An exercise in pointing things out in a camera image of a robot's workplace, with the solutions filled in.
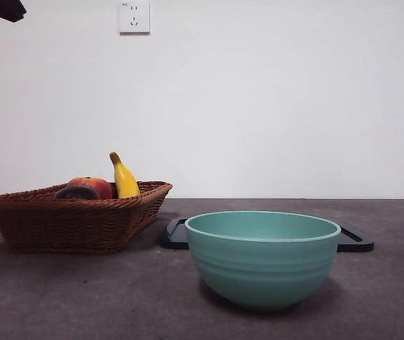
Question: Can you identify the teal ceramic bowl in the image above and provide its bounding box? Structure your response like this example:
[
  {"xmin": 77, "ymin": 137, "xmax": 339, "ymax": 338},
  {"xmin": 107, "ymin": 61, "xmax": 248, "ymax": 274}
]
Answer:
[{"xmin": 184, "ymin": 210, "xmax": 342, "ymax": 312}]

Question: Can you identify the white wall socket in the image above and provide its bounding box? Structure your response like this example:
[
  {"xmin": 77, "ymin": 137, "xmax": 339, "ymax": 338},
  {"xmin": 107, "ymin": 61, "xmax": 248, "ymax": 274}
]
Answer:
[{"xmin": 117, "ymin": 0, "xmax": 151, "ymax": 35}]

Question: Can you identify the yellow banana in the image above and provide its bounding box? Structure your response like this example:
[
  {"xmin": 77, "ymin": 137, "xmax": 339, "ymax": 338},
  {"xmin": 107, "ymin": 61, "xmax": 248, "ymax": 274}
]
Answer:
[{"xmin": 108, "ymin": 151, "xmax": 142, "ymax": 199}]

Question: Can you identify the dark green plastic tray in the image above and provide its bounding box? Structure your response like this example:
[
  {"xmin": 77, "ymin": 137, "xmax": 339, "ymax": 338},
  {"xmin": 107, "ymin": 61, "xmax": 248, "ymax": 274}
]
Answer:
[{"xmin": 158, "ymin": 217, "xmax": 376, "ymax": 254}]

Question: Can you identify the brown wicker basket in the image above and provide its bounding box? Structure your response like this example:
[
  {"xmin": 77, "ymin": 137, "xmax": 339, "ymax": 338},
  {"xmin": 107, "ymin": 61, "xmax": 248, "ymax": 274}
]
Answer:
[{"xmin": 0, "ymin": 180, "xmax": 173, "ymax": 255}]

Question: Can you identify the dark red plum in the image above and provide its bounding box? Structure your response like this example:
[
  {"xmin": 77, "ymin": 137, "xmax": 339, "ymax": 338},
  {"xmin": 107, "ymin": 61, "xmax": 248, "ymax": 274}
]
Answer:
[{"xmin": 53, "ymin": 185, "xmax": 102, "ymax": 200}]

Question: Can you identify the red yellow apple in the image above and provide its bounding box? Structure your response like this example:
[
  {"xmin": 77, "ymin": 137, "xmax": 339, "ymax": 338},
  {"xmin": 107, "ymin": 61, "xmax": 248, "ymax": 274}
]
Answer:
[{"xmin": 67, "ymin": 176, "xmax": 114, "ymax": 200}]

